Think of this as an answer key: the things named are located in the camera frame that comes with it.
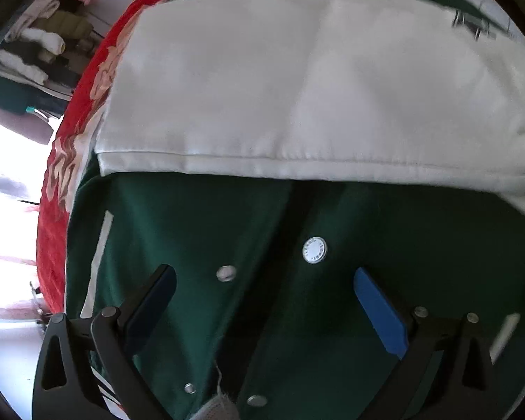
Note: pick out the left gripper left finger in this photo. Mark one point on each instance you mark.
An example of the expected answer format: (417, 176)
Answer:
(65, 386)

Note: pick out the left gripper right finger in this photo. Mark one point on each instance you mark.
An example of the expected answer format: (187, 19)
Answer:
(463, 384)

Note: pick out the green white varsity jacket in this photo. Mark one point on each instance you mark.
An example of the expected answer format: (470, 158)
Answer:
(322, 175)

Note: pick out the red floral blanket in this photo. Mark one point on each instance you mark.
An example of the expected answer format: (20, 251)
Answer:
(70, 151)

